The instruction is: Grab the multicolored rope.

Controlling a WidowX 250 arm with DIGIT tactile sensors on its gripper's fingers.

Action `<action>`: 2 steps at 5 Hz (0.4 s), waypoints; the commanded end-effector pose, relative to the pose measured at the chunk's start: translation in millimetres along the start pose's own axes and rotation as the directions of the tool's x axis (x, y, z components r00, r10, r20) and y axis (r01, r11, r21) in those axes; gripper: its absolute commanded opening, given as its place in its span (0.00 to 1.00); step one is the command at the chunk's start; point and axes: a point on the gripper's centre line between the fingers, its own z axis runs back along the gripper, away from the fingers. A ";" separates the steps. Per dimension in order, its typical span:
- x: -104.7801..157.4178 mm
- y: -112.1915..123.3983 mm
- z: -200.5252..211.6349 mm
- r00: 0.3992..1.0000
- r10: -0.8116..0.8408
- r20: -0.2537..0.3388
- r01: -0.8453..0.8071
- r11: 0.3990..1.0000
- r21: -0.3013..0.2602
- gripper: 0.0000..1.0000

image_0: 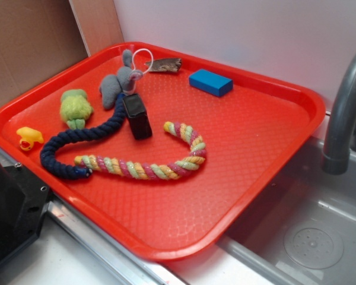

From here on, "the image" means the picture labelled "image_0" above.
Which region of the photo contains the navy blue twisted rope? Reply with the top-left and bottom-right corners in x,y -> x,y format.
39,93 -> 127,181

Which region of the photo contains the red plastic tray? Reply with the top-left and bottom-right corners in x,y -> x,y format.
0,42 -> 325,261

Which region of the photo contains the brown wood bark piece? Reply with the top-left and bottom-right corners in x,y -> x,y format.
145,58 -> 182,73

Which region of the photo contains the grey plastic sink basin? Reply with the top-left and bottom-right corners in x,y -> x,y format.
218,138 -> 356,284

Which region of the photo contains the brown cardboard panel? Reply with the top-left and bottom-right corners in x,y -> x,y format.
0,1 -> 123,107

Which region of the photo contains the round sink drain cover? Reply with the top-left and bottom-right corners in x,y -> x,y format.
284,221 -> 344,270

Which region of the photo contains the grey plush elephant toy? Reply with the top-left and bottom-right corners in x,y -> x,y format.
99,49 -> 144,110

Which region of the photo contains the multicolored twisted rope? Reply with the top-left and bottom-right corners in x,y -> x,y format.
74,121 -> 208,181

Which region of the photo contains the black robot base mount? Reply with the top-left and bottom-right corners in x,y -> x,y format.
0,163 -> 50,267

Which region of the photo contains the black rectangular box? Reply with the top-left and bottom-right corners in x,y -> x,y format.
123,94 -> 152,140

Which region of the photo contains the blue rectangular block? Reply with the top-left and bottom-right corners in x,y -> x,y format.
189,69 -> 234,97

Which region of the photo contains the green plush toy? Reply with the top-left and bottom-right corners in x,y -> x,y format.
59,89 -> 94,130

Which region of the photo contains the grey sink faucet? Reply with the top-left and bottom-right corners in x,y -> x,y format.
321,54 -> 356,175

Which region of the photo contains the yellow rubber duck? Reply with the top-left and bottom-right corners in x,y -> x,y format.
16,126 -> 44,151

